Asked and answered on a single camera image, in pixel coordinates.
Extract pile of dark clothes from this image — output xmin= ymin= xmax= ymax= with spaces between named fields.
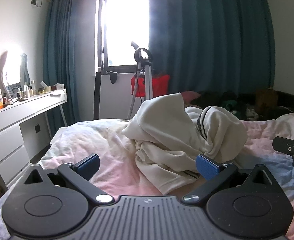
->
xmin=191 ymin=88 xmax=294 ymax=121

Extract cosmetic bottles on desk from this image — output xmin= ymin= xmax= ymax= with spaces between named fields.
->
xmin=0 ymin=80 xmax=51 ymax=105

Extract teal curtain left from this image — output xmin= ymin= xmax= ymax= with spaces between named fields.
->
xmin=43 ymin=0 xmax=80 ymax=132

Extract silver tripod stand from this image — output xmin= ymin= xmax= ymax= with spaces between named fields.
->
xmin=127 ymin=41 xmax=154 ymax=120

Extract white vanity desk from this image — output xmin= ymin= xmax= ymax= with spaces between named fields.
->
xmin=0 ymin=89 xmax=68 ymax=192

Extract cream white hooded jacket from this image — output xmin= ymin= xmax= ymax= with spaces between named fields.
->
xmin=122 ymin=93 xmax=248 ymax=195

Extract vanity mirror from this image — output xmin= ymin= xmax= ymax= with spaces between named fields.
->
xmin=1 ymin=51 xmax=30 ymax=99

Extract teal curtain right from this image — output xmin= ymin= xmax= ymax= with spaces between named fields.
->
xmin=149 ymin=0 xmax=275 ymax=94

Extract teal curtain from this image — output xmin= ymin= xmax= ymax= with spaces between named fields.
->
xmin=43 ymin=0 xmax=80 ymax=132
xmin=149 ymin=0 xmax=275 ymax=94

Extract red bag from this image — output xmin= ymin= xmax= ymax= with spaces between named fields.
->
xmin=135 ymin=75 xmax=170 ymax=98

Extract pink pillow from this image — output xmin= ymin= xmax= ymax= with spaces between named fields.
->
xmin=181 ymin=90 xmax=201 ymax=104

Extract black window frame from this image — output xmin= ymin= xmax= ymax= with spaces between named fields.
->
xmin=97 ymin=0 xmax=150 ymax=74

